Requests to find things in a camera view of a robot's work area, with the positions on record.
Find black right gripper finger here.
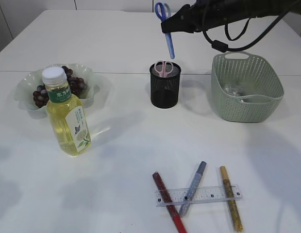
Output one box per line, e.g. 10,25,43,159
161,4,196,33

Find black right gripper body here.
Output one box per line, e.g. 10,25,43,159
188,0,228,33

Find blue scissors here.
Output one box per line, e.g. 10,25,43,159
154,2,175,59

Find pink scissors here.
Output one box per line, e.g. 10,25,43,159
154,61,173,78

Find clear plastic sheet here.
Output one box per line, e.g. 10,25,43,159
222,83,244,97

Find purple artificial grape bunch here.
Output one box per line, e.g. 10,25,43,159
33,66,88,108

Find yellow tea bottle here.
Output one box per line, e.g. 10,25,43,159
42,67,91,156

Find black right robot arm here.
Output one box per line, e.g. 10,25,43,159
161,0,295,33

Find black mesh pen holder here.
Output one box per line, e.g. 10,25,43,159
150,62,181,109

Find green woven plastic basket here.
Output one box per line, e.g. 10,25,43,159
211,52,284,123

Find silver glitter pen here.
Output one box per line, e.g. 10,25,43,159
179,161,207,217

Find clear plastic ruler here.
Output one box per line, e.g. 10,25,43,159
154,185,243,207

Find pale green wavy plate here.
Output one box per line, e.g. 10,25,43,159
14,63,96,118

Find red glitter pen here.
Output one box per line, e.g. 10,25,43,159
152,172,187,233

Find gold glitter pen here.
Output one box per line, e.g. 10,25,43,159
219,166,243,233

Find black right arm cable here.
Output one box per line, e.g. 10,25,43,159
201,0,301,53

